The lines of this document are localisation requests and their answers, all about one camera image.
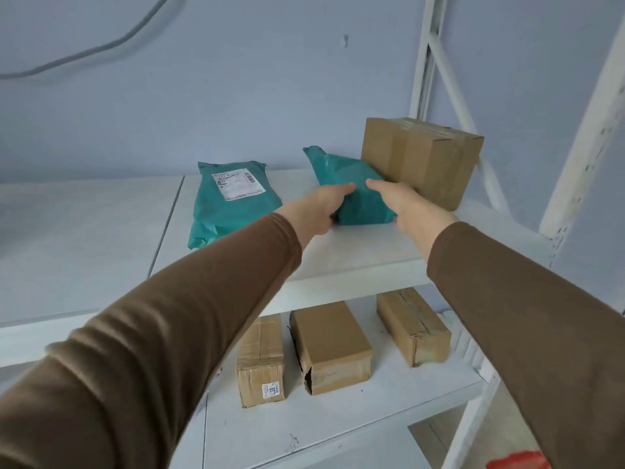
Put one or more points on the person's left hand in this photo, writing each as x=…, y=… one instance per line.
x=312, y=214

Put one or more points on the person's right hand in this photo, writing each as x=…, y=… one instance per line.
x=415, y=214

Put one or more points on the teal mailer bag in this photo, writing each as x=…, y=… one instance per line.
x=363, y=207
x=219, y=219

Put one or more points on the large cardboard box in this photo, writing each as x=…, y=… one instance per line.
x=420, y=156

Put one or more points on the white metal shelving rack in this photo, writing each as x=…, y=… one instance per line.
x=366, y=258

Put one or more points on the long taped cardboard box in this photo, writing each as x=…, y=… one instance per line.
x=410, y=322

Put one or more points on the cardboard box with torn flap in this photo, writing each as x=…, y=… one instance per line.
x=332, y=341

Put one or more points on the narrow cardboard box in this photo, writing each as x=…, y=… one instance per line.
x=261, y=356

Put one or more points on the red plastic basket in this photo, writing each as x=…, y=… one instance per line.
x=517, y=461

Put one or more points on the person's right forearm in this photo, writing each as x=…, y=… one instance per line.
x=527, y=337

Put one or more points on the person's left forearm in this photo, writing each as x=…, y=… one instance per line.
x=146, y=346

